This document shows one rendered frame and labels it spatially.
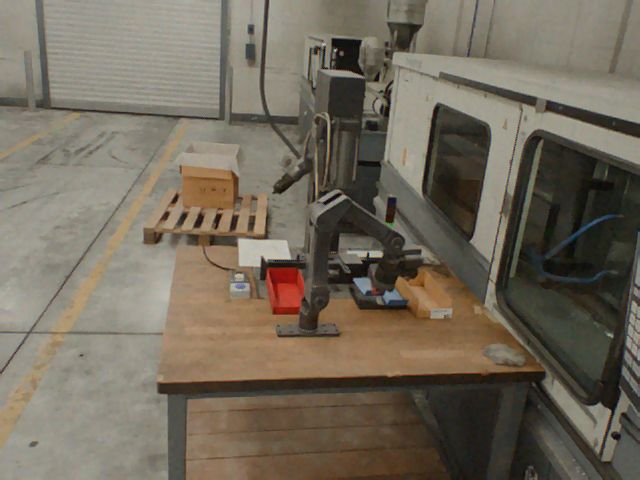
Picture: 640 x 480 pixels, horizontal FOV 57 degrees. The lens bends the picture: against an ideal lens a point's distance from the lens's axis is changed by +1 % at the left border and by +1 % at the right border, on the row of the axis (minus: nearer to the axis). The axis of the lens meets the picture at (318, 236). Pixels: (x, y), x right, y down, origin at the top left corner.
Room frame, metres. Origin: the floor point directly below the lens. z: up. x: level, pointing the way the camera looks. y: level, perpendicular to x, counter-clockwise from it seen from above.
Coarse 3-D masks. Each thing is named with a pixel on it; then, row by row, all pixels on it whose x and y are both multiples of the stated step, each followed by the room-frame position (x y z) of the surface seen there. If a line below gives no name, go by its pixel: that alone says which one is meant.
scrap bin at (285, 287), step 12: (276, 276) 1.96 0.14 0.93; (288, 276) 1.97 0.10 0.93; (300, 276) 1.91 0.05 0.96; (276, 288) 1.91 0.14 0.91; (288, 288) 1.91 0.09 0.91; (300, 288) 1.89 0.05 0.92; (276, 300) 1.81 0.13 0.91; (288, 300) 1.82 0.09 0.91; (276, 312) 1.71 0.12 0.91; (288, 312) 1.72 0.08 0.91
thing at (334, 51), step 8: (336, 48) 8.50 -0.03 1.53; (344, 48) 7.66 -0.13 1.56; (352, 48) 8.53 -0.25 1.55; (336, 56) 7.70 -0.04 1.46; (344, 56) 7.65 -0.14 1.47; (352, 56) 7.67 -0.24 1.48; (336, 64) 7.69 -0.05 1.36; (344, 64) 7.66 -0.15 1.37; (352, 64) 7.67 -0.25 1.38; (352, 72) 7.67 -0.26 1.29; (360, 72) 7.69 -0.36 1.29; (376, 80) 7.72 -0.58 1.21
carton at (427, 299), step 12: (420, 276) 2.03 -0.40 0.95; (396, 288) 1.99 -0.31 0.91; (408, 288) 1.87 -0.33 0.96; (420, 288) 2.01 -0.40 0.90; (432, 288) 1.95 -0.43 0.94; (420, 300) 1.91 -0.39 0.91; (432, 300) 1.92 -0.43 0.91; (444, 300) 1.84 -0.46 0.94; (420, 312) 1.78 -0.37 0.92; (432, 312) 1.78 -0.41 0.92; (444, 312) 1.79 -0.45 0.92
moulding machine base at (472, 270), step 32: (384, 160) 3.95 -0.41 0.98; (416, 192) 3.17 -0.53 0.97; (416, 224) 3.03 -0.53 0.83; (448, 224) 2.63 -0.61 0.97; (448, 256) 2.50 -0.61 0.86; (480, 256) 2.23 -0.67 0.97; (480, 288) 2.12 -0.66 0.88; (448, 416) 2.20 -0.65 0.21; (480, 416) 1.92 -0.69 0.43; (544, 416) 1.53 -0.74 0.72; (480, 448) 1.87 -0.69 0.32; (544, 448) 1.45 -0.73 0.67; (576, 448) 1.36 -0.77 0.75
